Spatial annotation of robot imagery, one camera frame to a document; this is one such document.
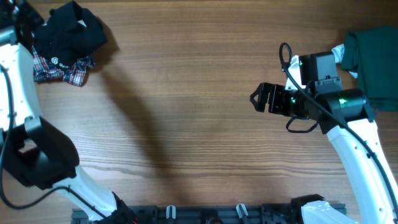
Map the black garment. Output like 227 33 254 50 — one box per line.
34 1 108 70

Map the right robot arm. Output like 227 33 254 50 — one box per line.
250 52 397 223

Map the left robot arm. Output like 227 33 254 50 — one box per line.
1 1 139 223

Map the dark green folded garment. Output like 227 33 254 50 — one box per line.
331 26 397 111

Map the plaid folded cloth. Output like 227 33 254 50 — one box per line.
32 48 96 87

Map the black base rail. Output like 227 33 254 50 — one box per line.
70 203 348 224

